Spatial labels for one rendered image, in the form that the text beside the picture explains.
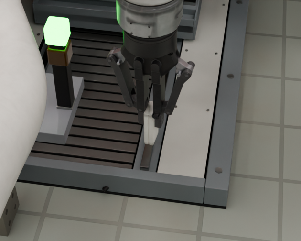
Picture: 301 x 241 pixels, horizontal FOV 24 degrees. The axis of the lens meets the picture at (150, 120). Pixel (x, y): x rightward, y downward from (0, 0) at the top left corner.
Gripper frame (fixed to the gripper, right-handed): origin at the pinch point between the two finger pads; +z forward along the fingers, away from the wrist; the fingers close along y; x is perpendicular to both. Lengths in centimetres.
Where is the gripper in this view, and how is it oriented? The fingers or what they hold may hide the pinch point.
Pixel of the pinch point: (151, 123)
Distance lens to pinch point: 109.0
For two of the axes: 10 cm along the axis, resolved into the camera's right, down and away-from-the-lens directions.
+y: 9.6, 2.1, -2.1
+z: 0.1, 6.9, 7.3
